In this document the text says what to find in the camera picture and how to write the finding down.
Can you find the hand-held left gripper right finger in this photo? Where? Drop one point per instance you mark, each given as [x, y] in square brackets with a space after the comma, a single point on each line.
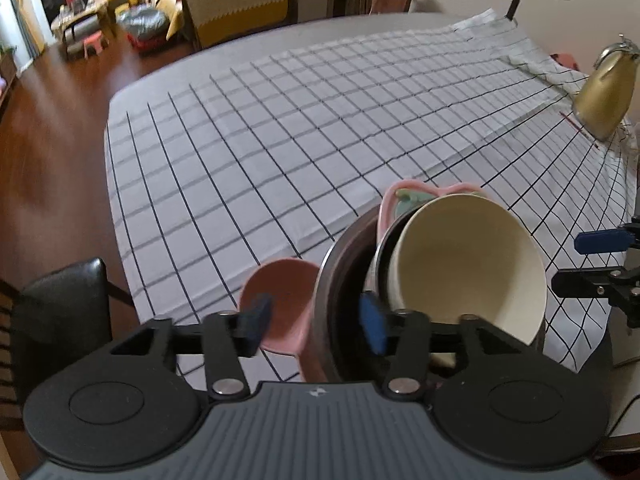
[374, 322]

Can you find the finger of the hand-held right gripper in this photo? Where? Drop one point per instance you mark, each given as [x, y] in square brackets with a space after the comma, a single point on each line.
[580, 282]
[597, 242]

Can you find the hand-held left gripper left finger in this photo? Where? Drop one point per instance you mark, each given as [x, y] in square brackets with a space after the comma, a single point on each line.
[255, 327]

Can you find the stainless steel bowl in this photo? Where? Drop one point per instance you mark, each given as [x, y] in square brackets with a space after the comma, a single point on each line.
[345, 310]

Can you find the pink mouse-shaped plate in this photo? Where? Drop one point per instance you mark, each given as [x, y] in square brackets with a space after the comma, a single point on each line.
[280, 300]

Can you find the cream plastic bowl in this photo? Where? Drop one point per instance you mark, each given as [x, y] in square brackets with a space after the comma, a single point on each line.
[465, 260]

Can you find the gold thermos jug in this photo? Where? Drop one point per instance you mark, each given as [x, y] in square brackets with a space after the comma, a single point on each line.
[600, 100]

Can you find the white checked tablecloth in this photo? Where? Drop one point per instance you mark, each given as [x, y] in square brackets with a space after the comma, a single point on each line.
[250, 160]

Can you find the small pink object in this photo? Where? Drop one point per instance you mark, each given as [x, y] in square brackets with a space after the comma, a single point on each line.
[564, 60]

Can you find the black leather chair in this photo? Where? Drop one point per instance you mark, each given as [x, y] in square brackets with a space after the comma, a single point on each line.
[60, 310]

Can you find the grey plastic bag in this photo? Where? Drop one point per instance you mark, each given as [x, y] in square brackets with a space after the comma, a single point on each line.
[142, 25]

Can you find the beige covered sofa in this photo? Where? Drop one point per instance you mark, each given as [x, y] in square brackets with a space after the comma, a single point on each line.
[235, 5]

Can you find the pink stool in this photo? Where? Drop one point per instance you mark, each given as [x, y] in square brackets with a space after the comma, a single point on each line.
[95, 42]

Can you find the wooden coffee table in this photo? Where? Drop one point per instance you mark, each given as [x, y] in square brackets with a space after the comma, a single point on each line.
[80, 17]

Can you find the blue and yellow curtain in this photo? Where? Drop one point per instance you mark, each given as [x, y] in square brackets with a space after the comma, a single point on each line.
[30, 20]

